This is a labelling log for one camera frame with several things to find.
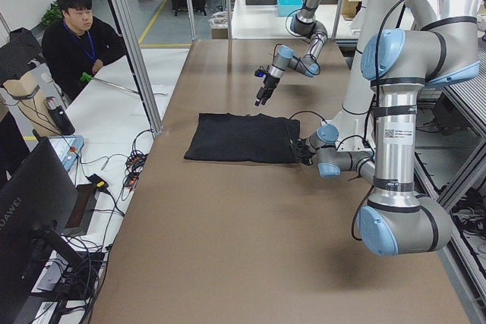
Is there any teach pendant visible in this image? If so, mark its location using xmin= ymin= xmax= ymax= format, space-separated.
xmin=48 ymin=135 xmax=84 ymax=171

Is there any black power adapter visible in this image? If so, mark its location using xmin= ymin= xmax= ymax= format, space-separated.
xmin=87 ymin=174 xmax=109 ymax=193

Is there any grabber stick with green handle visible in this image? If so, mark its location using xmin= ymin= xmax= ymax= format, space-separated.
xmin=78 ymin=72 xmax=168 ymax=97

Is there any aluminium frame post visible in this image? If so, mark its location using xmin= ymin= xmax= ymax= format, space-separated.
xmin=108 ymin=0 xmax=163 ymax=137

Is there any blue plastic bin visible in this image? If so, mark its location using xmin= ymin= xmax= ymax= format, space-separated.
xmin=276 ymin=0 xmax=304 ymax=17

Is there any usb hub with cables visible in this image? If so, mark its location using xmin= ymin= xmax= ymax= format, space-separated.
xmin=123 ymin=149 xmax=148 ymax=190

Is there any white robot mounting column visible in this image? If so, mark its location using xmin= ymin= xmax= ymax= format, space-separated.
xmin=320 ymin=0 xmax=485 ymax=154

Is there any black Huawei monitor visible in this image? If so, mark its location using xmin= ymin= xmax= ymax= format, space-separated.
xmin=1 ymin=138 xmax=83 ymax=323

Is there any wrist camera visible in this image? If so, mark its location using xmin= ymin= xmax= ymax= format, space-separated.
xmin=254 ymin=68 xmax=267 ymax=77

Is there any black printed t-shirt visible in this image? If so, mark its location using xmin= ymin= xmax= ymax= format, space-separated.
xmin=184 ymin=113 xmax=300 ymax=164

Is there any cardboard box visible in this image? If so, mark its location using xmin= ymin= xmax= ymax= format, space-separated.
xmin=341 ymin=0 xmax=363 ymax=20

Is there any seated person in black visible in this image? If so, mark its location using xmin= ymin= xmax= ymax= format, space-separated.
xmin=42 ymin=0 xmax=125 ymax=100

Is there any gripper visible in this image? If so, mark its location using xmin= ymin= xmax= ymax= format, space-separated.
xmin=254 ymin=74 xmax=279 ymax=106
xmin=298 ymin=140 xmax=315 ymax=165

